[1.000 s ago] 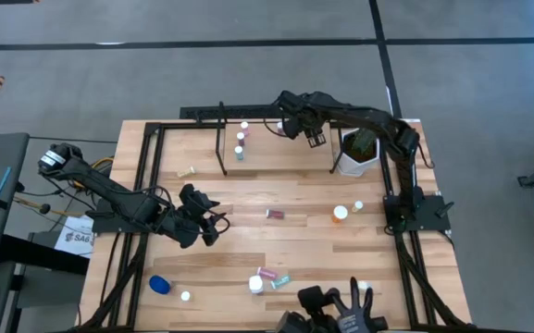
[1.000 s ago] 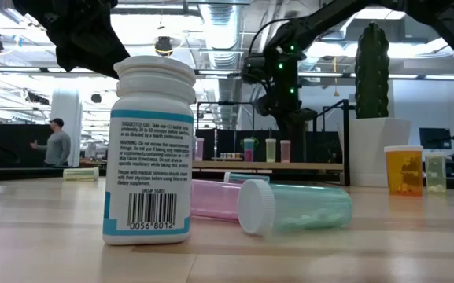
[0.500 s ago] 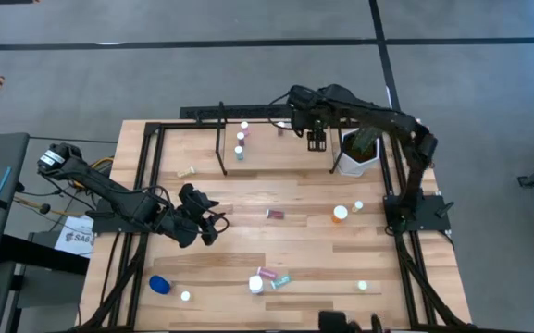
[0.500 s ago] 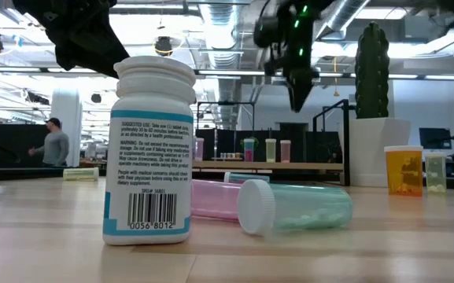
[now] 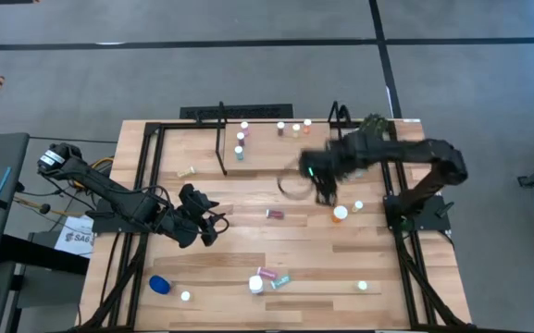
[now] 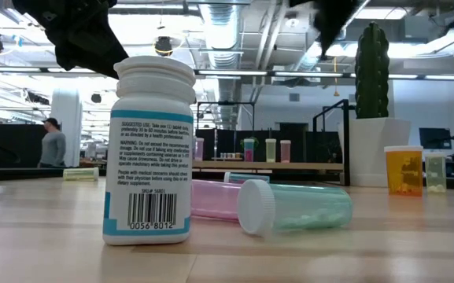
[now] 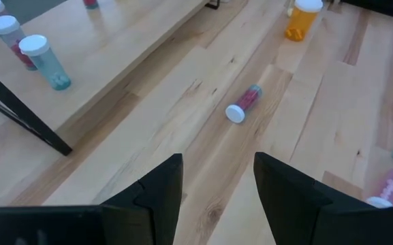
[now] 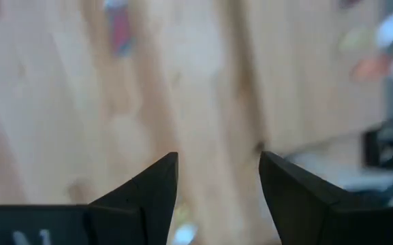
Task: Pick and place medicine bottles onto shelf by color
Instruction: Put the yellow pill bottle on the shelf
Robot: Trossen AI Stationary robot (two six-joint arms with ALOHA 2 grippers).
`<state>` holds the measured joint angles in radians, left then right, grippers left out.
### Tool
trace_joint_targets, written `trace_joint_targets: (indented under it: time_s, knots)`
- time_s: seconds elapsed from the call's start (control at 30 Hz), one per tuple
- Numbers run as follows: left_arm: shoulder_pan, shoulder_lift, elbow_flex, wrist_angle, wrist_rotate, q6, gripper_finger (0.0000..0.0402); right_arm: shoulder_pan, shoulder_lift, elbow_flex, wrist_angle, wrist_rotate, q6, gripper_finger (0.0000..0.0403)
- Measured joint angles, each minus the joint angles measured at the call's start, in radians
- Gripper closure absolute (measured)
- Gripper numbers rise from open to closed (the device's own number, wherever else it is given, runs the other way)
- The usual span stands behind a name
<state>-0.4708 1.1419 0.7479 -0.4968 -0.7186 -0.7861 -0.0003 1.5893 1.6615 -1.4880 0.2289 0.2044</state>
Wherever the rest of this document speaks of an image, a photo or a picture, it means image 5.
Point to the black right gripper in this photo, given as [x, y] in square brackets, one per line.
[322, 164]

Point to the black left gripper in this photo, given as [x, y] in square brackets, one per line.
[188, 226]

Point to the large orange pill bottle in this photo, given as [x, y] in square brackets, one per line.
[339, 213]

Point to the small clear vial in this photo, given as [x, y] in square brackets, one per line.
[296, 128]
[357, 205]

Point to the orange-red pill vial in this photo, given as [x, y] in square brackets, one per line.
[306, 124]

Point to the blue pill vial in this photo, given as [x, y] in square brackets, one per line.
[239, 151]

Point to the jar with blue lid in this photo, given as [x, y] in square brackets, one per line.
[159, 284]

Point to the pale pink pill vial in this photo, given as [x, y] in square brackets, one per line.
[266, 273]

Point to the large white labelled bottle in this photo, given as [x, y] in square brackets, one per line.
[256, 284]

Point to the purple pill vial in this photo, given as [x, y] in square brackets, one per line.
[240, 137]

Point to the green pill vial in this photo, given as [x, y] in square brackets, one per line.
[280, 281]

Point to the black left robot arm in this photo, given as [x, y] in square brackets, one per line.
[109, 194]

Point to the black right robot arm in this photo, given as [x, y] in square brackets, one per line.
[410, 150]

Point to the green cactus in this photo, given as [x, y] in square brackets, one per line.
[373, 125]

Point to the white label sticker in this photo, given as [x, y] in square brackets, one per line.
[411, 120]

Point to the black floor vent grille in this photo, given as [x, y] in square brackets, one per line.
[248, 112]

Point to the white printed paper sheet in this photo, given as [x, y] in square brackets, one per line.
[74, 238]

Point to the black desk bar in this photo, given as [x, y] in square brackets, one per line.
[40, 256]

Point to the black aluminium table frame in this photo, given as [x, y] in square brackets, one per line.
[188, 125]

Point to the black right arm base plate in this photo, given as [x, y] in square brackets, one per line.
[433, 217]

